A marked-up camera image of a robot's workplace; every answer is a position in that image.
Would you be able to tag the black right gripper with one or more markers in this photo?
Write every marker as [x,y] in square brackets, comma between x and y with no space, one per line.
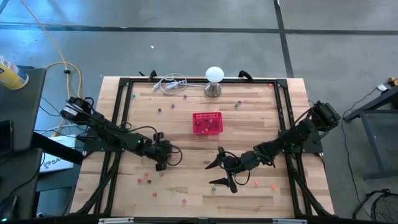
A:
[245,161]

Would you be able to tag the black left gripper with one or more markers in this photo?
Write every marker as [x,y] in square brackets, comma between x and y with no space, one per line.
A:
[160,151]

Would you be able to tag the red plastic basket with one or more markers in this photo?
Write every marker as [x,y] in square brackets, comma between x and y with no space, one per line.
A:
[199,116]

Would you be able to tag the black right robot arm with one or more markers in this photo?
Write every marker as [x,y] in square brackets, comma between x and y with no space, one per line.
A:
[298,133]

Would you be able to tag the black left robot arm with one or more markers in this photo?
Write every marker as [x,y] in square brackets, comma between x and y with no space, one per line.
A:
[102,126]

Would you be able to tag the black curved clamp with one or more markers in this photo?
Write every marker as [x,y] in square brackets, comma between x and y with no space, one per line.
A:
[152,75]
[245,74]

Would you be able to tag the silver bar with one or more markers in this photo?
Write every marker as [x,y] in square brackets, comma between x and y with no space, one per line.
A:
[289,221]
[115,221]

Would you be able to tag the white lamp with metal base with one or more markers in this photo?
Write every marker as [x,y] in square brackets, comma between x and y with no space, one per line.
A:
[214,79]

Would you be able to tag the black diagonal beam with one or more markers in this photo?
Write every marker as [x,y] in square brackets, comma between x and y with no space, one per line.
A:
[56,149]

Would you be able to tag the white printed box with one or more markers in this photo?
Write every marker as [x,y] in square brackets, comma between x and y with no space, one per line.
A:
[56,163]

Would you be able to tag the black tablet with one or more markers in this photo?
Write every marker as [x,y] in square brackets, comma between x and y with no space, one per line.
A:
[5,137]

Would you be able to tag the black table stand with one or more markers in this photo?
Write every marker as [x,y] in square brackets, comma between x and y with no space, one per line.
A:
[373,130]

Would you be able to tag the yellow white canister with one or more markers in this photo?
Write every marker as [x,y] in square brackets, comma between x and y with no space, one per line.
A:
[11,74]

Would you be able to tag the black mesh fan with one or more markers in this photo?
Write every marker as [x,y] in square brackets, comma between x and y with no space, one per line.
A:
[387,208]

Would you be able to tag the white tag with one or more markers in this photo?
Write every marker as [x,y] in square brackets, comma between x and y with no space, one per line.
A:
[382,87]

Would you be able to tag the yellow small object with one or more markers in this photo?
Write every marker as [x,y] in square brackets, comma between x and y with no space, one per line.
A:
[393,81]

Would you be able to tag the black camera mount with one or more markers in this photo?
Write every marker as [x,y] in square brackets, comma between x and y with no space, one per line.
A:
[202,221]

